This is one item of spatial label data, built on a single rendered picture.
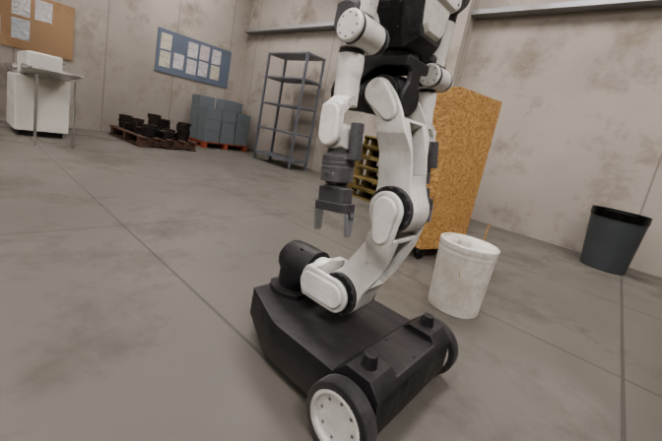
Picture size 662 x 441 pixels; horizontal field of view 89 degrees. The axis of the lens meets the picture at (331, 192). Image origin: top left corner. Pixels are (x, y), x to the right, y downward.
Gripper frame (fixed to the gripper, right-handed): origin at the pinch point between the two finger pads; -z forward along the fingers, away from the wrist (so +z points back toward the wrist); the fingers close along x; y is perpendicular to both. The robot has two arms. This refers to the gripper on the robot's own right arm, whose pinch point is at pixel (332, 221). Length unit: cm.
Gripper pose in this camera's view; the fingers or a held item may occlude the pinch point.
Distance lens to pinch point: 90.7
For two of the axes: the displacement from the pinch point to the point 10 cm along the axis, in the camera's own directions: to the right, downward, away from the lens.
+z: 0.9, -9.9, -0.8
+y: 6.7, 0.0, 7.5
